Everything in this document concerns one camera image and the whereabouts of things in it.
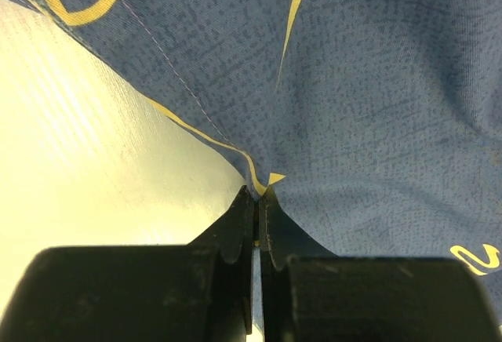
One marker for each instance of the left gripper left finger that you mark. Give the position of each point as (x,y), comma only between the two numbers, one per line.
(200,291)

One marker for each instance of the blue fish-print cloth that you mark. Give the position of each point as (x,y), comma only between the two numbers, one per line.
(377,122)

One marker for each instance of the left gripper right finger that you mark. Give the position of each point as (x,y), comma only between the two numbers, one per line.
(311,294)

